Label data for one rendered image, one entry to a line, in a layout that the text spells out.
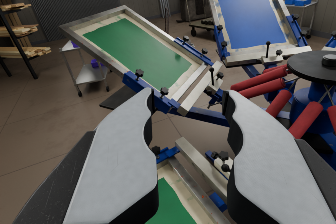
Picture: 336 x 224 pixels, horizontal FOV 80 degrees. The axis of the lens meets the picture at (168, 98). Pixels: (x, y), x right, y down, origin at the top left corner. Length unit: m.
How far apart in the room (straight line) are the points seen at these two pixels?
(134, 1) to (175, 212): 8.90
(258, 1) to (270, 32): 0.35
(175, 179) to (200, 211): 0.18
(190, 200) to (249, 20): 1.46
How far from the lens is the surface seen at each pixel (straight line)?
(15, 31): 5.45
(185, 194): 0.93
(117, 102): 1.58
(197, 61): 1.48
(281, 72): 1.15
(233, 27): 1.82
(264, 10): 2.00
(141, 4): 9.44
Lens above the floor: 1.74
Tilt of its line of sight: 32 degrees down
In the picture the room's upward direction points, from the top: 9 degrees counter-clockwise
